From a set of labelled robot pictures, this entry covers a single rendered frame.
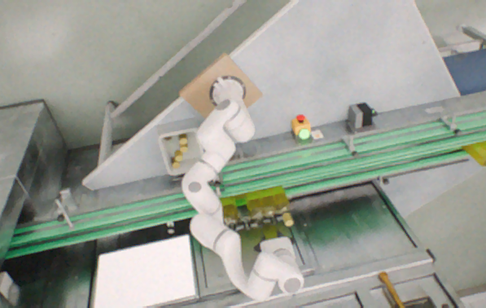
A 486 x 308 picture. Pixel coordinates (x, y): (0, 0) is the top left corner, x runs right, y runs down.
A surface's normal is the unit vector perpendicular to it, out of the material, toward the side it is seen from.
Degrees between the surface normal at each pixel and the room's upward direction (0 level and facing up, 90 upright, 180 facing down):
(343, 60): 0
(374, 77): 0
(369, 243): 90
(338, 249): 90
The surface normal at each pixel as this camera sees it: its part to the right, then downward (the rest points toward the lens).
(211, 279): -0.11, -0.77
